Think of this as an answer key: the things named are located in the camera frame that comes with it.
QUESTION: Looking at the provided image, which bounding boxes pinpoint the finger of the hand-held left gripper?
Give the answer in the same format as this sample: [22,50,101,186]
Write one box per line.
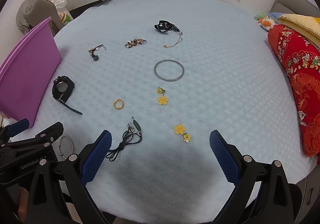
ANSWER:
[0,118,30,142]
[0,121,64,154]

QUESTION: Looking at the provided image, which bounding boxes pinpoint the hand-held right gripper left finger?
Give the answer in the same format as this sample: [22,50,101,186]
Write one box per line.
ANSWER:
[26,130,113,224]

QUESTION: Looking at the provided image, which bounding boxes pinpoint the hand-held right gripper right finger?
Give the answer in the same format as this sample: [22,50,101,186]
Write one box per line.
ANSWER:
[209,129,293,224]

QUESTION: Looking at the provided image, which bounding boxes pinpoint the black wrist watch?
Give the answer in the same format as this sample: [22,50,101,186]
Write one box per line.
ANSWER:
[52,76,83,115]

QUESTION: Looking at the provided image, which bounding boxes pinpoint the black cord pendant necklace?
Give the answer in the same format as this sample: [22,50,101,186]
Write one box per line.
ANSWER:
[105,116,144,162]

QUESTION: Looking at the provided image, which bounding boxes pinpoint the yellow flower earring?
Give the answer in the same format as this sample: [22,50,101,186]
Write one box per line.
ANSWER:
[156,87,170,106]
[174,124,192,144]

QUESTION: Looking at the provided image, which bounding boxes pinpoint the purple plastic basin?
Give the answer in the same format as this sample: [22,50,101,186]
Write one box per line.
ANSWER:
[0,17,62,128]

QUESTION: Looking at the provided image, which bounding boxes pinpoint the person's left hand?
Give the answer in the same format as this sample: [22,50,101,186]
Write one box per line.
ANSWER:
[17,186,31,221]

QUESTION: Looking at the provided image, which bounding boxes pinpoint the light blue bed blanket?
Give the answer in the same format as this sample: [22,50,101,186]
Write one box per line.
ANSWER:
[29,0,318,223]

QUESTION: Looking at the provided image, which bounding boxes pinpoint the large silver bangle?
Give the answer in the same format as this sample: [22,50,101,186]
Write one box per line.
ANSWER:
[154,59,185,81]

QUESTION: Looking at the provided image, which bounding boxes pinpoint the grey cloth on chair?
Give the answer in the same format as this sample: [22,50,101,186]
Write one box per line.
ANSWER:
[16,0,42,35]

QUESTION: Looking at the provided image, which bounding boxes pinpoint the red printed blanket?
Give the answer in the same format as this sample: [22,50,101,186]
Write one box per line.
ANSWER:
[267,24,320,157]

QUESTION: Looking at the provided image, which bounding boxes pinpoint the grey chair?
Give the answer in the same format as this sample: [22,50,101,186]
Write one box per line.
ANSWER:
[24,0,64,37]

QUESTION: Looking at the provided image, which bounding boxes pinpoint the white plastic bag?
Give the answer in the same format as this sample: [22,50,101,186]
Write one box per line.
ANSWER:
[54,0,74,26]

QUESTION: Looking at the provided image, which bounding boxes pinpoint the white orange plush toy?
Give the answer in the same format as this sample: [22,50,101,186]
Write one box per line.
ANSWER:
[259,17,277,31]

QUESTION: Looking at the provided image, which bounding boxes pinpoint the yellow folded blanket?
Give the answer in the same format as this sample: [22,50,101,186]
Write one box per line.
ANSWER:
[277,14,320,48]

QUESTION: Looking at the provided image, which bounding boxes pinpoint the grey padded headboard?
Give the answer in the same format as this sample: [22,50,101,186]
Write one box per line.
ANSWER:
[270,0,320,18]

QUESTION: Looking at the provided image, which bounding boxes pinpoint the thin silver bracelet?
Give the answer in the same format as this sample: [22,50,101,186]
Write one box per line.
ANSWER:
[58,135,75,157]

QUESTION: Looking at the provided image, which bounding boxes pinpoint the brown cord necklace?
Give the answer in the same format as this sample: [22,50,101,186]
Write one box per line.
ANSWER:
[88,44,107,62]

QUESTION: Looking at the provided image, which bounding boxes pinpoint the brown beaded bracelet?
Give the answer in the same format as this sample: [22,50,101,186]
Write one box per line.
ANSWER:
[124,38,147,49]

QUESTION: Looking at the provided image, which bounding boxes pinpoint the thin gold chain necklace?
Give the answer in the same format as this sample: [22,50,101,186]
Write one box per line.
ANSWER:
[163,34,183,48]

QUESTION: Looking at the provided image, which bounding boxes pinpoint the black strap with gold chain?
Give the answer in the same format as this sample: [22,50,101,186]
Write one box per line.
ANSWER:
[154,20,183,35]

